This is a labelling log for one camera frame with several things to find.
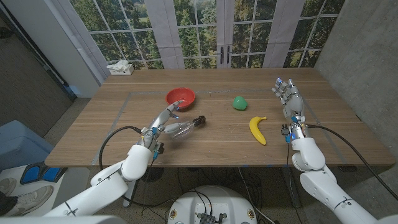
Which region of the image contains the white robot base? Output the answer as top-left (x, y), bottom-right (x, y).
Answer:
top-left (167, 185), bottom-right (257, 224)

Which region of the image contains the white robot chest edge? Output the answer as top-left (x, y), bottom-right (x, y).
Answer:
top-left (0, 215), bottom-right (127, 224)

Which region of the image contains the large grey sneaker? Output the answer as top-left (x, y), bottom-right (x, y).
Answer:
top-left (1, 185), bottom-right (54, 217)

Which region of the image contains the blue-grey box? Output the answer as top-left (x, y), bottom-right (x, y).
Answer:
top-left (0, 119), bottom-right (55, 172)

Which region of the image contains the dark trouser leg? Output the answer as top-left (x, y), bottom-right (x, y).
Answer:
top-left (0, 192), bottom-right (18, 216)

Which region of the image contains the red bowl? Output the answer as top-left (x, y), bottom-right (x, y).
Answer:
top-left (165, 87), bottom-right (197, 110)

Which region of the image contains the printed window backdrop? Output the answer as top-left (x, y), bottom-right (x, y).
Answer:
top-left (51, 0), bottom-right (346, 70)

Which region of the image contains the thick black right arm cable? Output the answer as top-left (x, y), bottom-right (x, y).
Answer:
top-left (306, 123), bottom-right (398, 202)

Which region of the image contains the white tissue box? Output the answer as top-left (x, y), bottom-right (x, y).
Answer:
top-left (106, 59), bottom-right (135, 76)

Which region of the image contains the blue and black foot pedal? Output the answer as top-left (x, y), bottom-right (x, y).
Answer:
top-left (19, 161), bottom-right (68, 185)

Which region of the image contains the green toy apple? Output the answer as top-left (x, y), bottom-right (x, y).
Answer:
top-left (232, 95), bottom-right (249, 111)

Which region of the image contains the white floor cable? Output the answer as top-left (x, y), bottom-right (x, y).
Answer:
top-left (238, 167), bottom-right (276, 224)

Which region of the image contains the clear spray bottle black head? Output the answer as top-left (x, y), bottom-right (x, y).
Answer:
top-left (170, 115), bottom-right (206, 140)

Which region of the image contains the yellow toy banana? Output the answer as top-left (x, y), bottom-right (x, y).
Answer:
top-left (249, 116), bottom-right (268, 146)

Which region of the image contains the thin black left wrist cable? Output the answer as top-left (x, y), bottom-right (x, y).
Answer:
top-left (141, 157), bottom-right (157, 217)

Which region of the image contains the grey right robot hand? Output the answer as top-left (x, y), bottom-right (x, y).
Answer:
top-left (271, 77), bottom-right (310, 143)

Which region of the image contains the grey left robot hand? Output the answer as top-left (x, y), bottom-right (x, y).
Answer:
top-left (136, 100), bottom-right (191, 155)

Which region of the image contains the grey table leg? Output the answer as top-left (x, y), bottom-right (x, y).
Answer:
top-left (281, 166), bottom-right (302, 208)

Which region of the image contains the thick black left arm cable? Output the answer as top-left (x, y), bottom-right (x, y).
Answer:
top-left (98, 125), bottom-right (175, 208)

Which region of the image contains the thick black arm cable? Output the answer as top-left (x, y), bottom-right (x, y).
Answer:
top-left (98, 125), bottom-right (175, 208)
top-left (306, 123), bottom-right (398, 202)

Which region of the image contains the small grey sneaker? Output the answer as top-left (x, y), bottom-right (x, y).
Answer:
top-left (0, 177), bottom-right (17, 196)

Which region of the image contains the round black floor fan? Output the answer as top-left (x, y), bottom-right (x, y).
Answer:
top-left (139, 167), bottom-right (165, 183)

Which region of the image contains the white table leg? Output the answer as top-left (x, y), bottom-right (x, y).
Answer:
top-left (123, 167), bottom-right (141, 208)

